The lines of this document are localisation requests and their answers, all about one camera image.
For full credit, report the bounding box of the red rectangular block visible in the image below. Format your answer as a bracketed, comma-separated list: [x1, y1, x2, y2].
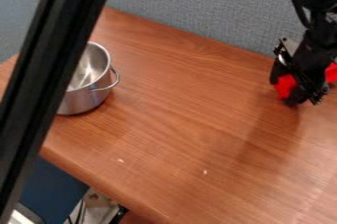
[275, 63, 337, 99]

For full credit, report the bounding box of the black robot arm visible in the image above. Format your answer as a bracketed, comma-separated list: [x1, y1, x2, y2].
[0, 0, 337, 224]

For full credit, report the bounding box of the stainless steel pot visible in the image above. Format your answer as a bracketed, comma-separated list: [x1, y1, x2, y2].
[56, 41, 120, 115]

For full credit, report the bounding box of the metal table leg bracket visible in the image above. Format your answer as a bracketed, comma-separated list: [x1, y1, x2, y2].
[64, 188, 128, 224]

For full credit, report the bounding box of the white object bottom left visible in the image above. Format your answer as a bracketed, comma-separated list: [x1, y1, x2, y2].
[8, 209, 46, 224]

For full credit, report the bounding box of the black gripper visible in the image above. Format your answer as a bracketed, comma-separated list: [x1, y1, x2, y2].
[271, 22, 337, 107]

